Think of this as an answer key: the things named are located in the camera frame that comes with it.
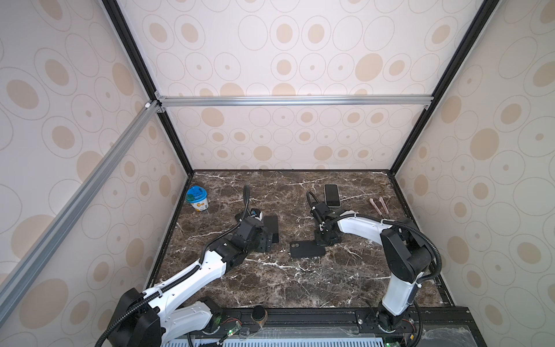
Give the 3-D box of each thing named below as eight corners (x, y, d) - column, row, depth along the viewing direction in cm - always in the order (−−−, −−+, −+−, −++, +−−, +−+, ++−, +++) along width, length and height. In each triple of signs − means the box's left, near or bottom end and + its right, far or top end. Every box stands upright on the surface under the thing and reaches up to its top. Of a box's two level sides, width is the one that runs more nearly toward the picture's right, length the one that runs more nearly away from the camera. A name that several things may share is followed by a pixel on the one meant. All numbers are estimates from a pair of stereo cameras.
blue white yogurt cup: (191, 212, 105) (183, 199, 97) (195, 198, 111) (188, 185, 102) (209, 212, 105) (203, 199, 97) (212, 198, 111) (207, 185, 102)
